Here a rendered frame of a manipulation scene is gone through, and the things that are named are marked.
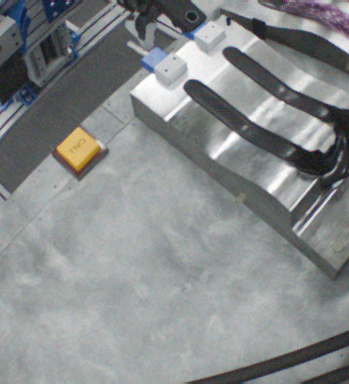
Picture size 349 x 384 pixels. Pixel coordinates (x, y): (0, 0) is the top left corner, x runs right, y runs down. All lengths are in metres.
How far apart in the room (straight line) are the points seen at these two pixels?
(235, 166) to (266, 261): 0.18
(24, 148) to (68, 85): 0.23
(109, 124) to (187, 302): 0.38
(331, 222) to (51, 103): 1.14
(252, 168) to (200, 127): 0.13
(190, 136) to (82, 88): 0.93
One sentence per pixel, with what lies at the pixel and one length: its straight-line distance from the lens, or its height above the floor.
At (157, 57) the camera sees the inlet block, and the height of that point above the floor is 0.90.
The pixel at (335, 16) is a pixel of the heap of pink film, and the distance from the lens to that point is 1.53.
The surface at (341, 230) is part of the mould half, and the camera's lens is 1.36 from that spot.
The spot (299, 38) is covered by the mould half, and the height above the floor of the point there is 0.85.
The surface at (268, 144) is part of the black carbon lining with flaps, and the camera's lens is 1.37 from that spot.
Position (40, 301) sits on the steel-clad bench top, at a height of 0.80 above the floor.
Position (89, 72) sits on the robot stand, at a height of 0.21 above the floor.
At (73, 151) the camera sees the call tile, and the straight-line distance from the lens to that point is 1.47.
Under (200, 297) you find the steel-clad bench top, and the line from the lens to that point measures 1.38.
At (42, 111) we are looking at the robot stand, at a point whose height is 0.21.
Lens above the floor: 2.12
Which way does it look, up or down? 66 degrees down
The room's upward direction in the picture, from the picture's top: 10 degrees counter-clockwise
